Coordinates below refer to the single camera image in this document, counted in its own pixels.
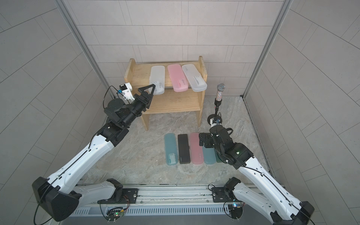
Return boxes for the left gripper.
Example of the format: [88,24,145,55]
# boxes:
[120,85,154,128]

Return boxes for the pink pencil case shelf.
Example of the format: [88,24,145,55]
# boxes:
[167,64,188,92]
[189,133,204,165]

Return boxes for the black pencil case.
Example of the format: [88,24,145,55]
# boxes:
[178,134,191,164]

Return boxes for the blue-grey pencil case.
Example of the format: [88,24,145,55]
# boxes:
[202,146,217,165]

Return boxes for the white translucent pencil case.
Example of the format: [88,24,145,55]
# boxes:
[149,66,165,95]

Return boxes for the dark green pencil case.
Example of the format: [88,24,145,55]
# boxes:
[214,150,223,163]

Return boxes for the light teal pencil case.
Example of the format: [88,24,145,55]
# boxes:
[164,133,178,166]

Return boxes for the pink pencil case top shelf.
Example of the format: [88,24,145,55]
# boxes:
[167,64,188,92]

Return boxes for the frosted white pencil case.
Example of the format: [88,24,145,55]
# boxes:
[182,64,207,92]

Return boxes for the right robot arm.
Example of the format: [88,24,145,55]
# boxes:
[199,124,315,225]

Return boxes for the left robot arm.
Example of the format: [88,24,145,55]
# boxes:
[32,83,156,222]

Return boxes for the wooden two-tier shelf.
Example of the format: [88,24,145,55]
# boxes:
[124,56,208,131]

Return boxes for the glitter microphone on stand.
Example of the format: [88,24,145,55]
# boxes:
[207,83,225,126]

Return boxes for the right circuit board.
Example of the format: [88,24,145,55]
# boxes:
[227,203,243,220]

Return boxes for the circuit board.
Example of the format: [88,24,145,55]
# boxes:
[227,203,243,220]
[106,207,125,223]

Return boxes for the left circuit board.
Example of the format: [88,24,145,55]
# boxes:
[106,207,125,223]

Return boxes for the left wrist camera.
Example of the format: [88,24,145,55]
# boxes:
[118,82,135,103]

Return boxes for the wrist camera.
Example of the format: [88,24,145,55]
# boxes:
[118,82,135,103]
[210,117,222,127]

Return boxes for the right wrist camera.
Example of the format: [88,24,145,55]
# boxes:
[210,117,222,127]

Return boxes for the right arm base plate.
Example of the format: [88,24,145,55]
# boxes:
[210,187,241,203]

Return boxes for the aluminium mounting rail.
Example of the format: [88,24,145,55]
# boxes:
[54,184,290,209]

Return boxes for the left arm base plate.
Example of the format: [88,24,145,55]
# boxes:
[97,188,139,204]

